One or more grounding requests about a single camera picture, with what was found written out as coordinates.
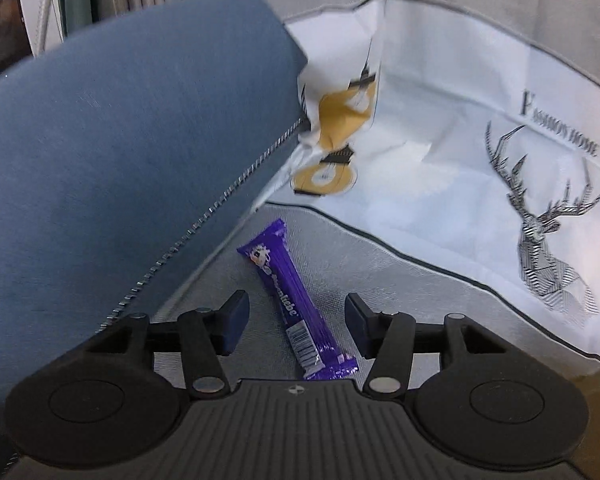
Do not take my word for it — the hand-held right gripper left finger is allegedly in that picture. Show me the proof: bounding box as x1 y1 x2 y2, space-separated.
94 290 251 397

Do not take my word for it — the blue fabric bag flap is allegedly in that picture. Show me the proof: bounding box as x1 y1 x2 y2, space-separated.
0 0 312 480

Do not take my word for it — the white cord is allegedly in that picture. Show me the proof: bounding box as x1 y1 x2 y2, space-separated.
34 0 62 57

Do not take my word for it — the deer print fabric storage bag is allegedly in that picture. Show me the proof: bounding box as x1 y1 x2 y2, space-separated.
150 0 600 392

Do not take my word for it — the purple snack bar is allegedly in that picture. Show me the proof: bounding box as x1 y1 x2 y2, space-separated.
236 218 359 382

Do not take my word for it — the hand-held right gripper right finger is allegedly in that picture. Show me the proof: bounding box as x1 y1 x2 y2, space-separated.
345 293 502 397

